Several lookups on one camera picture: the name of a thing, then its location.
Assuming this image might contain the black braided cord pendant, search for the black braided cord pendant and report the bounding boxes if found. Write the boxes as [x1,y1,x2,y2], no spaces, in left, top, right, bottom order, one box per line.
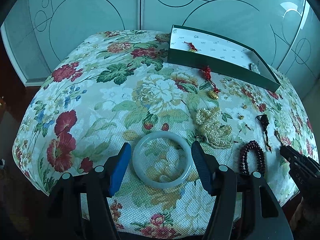
[256,114,272,152]

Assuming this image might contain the pale jade bangle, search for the pale jade bangle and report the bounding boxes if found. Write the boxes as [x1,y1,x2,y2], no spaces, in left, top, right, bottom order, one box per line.
[132,131,193,189]

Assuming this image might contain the red cord gold pendant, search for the red cord gold pendant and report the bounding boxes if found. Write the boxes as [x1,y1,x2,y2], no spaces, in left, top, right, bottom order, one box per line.
[200,66,220,100]

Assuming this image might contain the green jewelry box tray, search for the green jewelry box tray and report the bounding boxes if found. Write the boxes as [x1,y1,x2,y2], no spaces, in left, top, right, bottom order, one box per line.
[168,25,280,92]

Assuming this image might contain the floral quilted bedspread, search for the floral quilted bedspread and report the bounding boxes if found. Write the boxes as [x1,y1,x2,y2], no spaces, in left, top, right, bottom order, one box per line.
[12,29,320,239]

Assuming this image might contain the cream pearl necklace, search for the cream pearl necklace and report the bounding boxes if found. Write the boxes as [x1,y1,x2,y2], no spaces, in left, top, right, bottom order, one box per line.
[195,107,234,150]

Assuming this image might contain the dark red bead bracelet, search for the dark red bead bracelet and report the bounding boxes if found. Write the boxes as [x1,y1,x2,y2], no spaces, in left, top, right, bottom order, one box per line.
[239,140,266,177]

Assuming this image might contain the frosted glass wardrobe doors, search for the frosted glass wardrobe doors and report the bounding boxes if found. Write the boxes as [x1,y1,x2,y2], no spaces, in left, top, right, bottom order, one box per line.
[0,0,320,87]

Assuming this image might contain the small red knot charm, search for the small red knot charm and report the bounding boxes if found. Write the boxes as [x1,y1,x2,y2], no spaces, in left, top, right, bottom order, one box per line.
[184,42,198,53]

